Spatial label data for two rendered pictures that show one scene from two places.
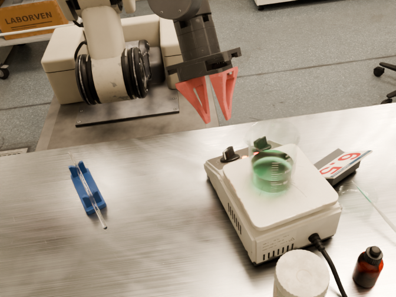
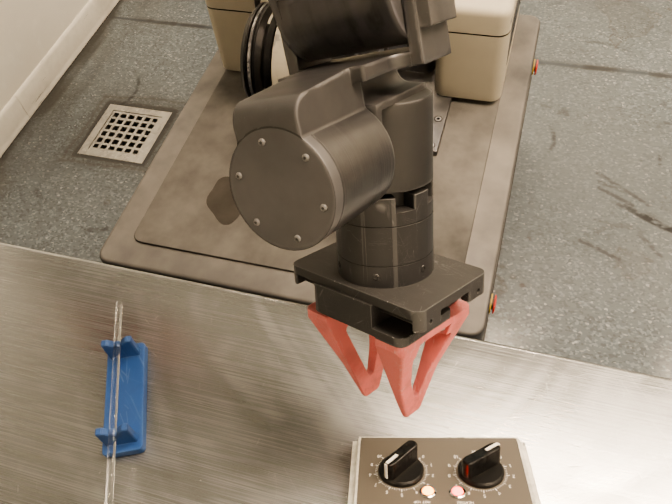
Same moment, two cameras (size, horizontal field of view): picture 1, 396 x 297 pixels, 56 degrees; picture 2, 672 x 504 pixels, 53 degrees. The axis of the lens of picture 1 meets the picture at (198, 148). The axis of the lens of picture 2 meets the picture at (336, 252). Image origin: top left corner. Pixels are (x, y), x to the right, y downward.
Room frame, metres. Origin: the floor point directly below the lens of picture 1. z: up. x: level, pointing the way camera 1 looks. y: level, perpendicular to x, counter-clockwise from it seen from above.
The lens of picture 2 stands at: (0.28, -0.09, 1.28)
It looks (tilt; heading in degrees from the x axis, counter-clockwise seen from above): 54 degrees down; 23
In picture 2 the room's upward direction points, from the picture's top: 9 degrees counter-clockwise
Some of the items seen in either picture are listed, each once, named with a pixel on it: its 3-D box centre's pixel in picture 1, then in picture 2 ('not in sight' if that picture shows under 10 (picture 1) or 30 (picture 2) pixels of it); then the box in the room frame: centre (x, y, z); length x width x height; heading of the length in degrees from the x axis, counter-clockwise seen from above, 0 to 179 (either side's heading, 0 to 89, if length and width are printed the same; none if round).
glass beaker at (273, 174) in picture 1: (270, 159); not in sight; (0.33, -0.09, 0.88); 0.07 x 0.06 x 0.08; 97
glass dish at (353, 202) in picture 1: (357, 198); not in sight; (0.34, -0.23, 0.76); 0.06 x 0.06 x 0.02
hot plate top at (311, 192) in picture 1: (277, 182); not in sight; (0.33, -0.10, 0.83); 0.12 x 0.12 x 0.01; 14
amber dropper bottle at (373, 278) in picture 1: (369, 263); not in sight; (0.22, -0.19, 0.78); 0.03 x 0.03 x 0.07
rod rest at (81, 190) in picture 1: (85, 185); (120, 391); (0.44, 0.20, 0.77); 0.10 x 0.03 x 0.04; 24
